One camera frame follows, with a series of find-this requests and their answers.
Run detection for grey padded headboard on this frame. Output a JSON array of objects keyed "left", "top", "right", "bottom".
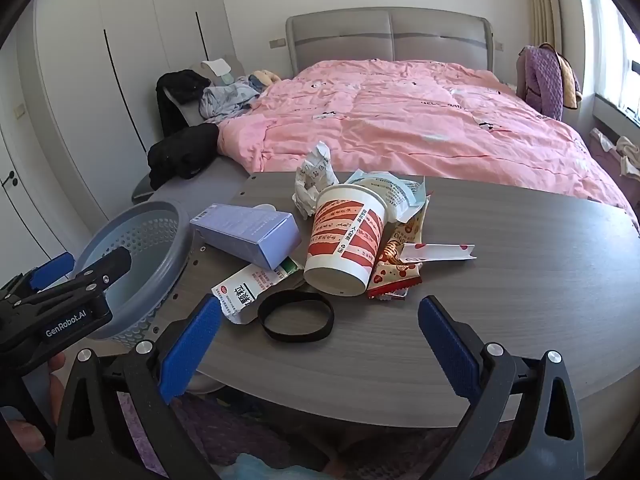
[{"left": 285, "top": 7, "right": 493, "bottom": 75}]

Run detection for black elastic band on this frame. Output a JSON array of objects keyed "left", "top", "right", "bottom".
[{"left": 257, "top": 290, "right": 335, "bottom": 343}]

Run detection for red patterned snack wrapper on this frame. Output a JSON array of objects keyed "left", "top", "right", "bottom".
[{"left": 366, "top": 205, "right": 426, "bottom": 302}]

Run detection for cream cloth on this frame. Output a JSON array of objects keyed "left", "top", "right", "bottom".
[{"left": 597, "top": 130, "right": 640, "bottom": 178}]

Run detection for red white paper cup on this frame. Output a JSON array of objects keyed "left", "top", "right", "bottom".
[{"left": 303, "top": 183, "right": 389, "bottom": 297}]

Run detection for white red wrapper strip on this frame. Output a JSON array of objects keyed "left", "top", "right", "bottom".
[{"left": 400, "top": 241, "right": 477, "bottom": 265}]

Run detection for window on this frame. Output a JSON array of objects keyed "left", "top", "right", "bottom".
[{"left": 570, "top": 0, "right": 640, "bottom": 121}]

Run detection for grey chair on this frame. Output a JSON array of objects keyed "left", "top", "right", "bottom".
[{"left": 167, "top": 55, "right": 246, "bottom": 128}]

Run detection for grey-green seat cushion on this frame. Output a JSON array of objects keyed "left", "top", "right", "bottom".
[{"left": 131, "top": 172, "right": 153, "bottom": 203}]

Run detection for light blue cloth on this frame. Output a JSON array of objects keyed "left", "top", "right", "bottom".
[{"left": 220, "top": 452, "right": 321, "bottom": 480}]

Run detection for orange garment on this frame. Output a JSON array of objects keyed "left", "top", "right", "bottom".
[{"left": 540, "top": 42, "right": 583, "bottom": 111}]

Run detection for white door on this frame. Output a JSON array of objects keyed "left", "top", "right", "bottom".
[{"left": 0, "top": 30, "right": 68, "bottom": 261}]

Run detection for light blue clothes pile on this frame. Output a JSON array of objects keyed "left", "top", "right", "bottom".
[{"left": 199, "top": 76, "right": 263, "bottom": 123}]

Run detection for lavender cardboard box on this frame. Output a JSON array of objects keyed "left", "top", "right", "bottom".
[{"left": 189, "top": 203, "right": 302, "bottom": 271}]

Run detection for white paper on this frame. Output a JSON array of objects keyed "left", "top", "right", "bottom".
[{"left": 291, "top": 141, "right": 340, "bottom": 218}]

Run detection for pink duvet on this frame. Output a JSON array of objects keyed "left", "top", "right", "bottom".
[{"left": 217, "top": 57, "right": 638, "bottom": 233}]

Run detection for beige curtain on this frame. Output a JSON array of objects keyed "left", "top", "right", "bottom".
[{"left": 527, "top": 0, "right": 571, "bottom": 51}]

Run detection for dark purple bench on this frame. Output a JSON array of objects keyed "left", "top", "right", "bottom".
[{"left": 582, "top": 127, "right": 640, "bottom": 221}]

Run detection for black folded clothing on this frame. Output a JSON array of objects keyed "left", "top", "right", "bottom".
[{"left": 147, "top": 122, "right": 221, "bottom": 191}]

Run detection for grey perforated plastic basket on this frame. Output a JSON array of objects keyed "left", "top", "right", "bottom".
[{"left": 70, "top": 201, "right": 193, "bottom": 348}]

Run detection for lilac fluffy cloth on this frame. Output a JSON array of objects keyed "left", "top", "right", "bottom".
[{"left": 117, "top": 390, "right": 331, "bottom": 471}]

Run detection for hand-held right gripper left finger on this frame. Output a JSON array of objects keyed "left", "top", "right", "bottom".
[{"left": 52, "top": 292, "right": 223, "bottom": 480}]

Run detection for person's left hand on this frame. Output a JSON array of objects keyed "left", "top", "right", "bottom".
[{"left": 6, "top": 351, "right": 67, "bottom": 461}]

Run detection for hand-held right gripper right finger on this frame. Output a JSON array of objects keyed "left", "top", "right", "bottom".
[{"left": 417, "top": 294, "right": 588, "bottom": 480}]

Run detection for white wardrobe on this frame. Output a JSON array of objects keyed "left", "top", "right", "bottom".
[{"left": 30, "top": 0, "right": 241, "bottom": 201}]

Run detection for black hanging clothing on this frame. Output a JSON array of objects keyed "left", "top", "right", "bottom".
[{"left": 156, "top": 70, "right": 212, "bottom": 138}]

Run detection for light blue wipes packet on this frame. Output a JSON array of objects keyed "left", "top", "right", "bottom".
[{"left": 345, "top": 170, "right": 432, "bottom": 223}]

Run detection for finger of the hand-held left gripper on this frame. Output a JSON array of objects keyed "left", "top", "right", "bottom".
[
  {"left": 0, "top": 252, "right": 76, "bottom": 306},
  {"left": 70, "top": 246, "right": 133, "bottom": 293}
]

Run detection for grey bed sheet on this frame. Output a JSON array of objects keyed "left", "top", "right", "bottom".
[{"left": 132, "top": 152, "right": 251, "bottom": 211}]

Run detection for white green medicine box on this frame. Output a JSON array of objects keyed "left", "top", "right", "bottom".
[{"left": 211, "top": 255, "right": 305, "bottom": 325}]

